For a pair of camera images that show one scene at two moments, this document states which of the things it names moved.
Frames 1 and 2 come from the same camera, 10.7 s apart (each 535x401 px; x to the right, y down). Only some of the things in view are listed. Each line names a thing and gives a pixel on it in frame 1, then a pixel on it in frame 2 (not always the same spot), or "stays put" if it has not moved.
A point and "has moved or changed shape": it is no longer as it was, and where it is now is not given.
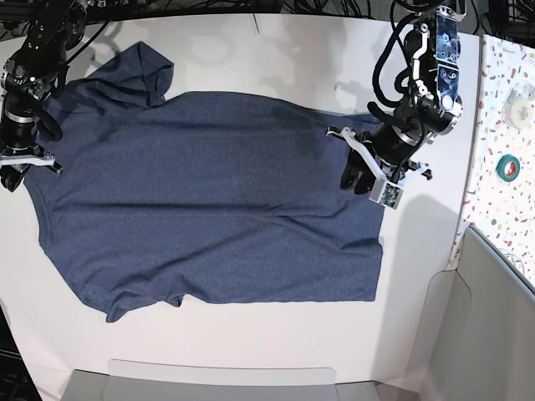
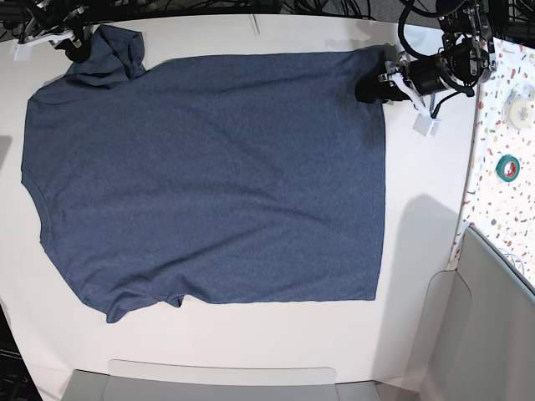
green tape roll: [507, 168] stays put
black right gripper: [393, 148] -> [425, 73]
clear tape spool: [517, 105] stays put
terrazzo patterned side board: [501, 203] stays put
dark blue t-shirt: [160, 195] has moved or changed shape
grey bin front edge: [133, 380] stays put
